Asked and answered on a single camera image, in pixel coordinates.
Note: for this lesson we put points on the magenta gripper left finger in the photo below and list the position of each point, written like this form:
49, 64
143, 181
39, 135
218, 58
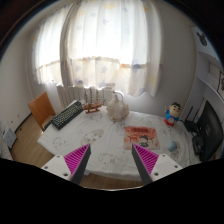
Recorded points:
70, 167

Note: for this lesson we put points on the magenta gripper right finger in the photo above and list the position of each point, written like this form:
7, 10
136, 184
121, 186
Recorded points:
151, 166

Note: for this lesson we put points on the red cartoon mouse pad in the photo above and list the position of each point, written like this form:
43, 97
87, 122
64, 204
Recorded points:
140, 135

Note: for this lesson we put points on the light blue computer mouse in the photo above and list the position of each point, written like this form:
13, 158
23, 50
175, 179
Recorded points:
172, 146

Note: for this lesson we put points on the black computer keyboard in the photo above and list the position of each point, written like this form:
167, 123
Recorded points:
63, 118

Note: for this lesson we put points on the black computer monitor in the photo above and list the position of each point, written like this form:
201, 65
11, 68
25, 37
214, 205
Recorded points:
211, 130

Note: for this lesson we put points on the white patterned tablecloth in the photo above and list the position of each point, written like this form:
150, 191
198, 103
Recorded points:
108, 156

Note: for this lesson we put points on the cartoon boy figurine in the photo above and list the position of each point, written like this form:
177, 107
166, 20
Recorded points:
172, 114

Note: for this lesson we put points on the wooden model sailing ship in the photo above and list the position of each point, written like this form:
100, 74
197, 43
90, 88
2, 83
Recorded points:
93, 101

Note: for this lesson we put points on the black wifi router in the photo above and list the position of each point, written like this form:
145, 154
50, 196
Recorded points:
190, 125

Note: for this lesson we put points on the orange wooden chair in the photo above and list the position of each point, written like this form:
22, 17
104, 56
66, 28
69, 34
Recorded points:
41, 108

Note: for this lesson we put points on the white radiator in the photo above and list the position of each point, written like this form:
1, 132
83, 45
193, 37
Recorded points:
76, 93

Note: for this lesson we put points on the left sheer patterned curtain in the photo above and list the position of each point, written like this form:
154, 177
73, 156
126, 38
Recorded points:
45, 52

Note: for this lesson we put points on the sheer patterned curtain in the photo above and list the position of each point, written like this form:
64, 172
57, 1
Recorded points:
113, 43
45, 52

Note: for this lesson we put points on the right sheer patterned curtain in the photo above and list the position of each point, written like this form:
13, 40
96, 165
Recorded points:
113, 43

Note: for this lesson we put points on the white wall shelf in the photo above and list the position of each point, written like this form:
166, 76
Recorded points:
208, 67

